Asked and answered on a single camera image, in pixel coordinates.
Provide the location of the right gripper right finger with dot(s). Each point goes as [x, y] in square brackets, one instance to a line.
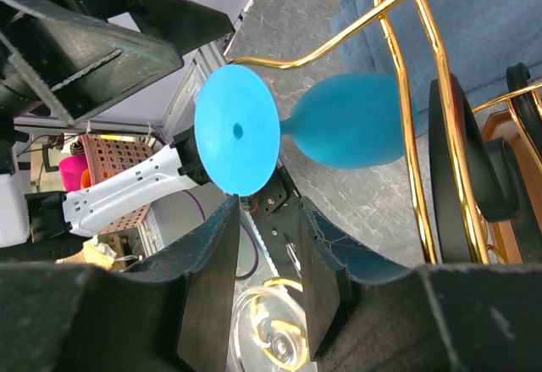
[171, 312]

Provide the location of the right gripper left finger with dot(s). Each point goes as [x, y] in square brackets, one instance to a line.
[78, 58]

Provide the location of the blue wine glass front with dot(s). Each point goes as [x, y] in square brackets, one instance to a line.
[347, 121]

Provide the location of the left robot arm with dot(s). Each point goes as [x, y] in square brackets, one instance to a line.
[174, 168]

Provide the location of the clear wine glass middle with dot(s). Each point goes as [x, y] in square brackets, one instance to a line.
[268, 329]

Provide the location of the pink perforated basket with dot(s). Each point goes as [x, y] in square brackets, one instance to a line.
[115, 168]

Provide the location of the magenta cup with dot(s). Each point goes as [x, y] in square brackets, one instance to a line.
[71, 170]

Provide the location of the folded blue cloth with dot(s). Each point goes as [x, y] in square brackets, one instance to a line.
[482, 38]

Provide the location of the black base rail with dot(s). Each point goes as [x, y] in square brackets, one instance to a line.
[273, 211]

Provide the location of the gold wire wine glass rack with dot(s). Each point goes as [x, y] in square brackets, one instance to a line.
[373, 205]

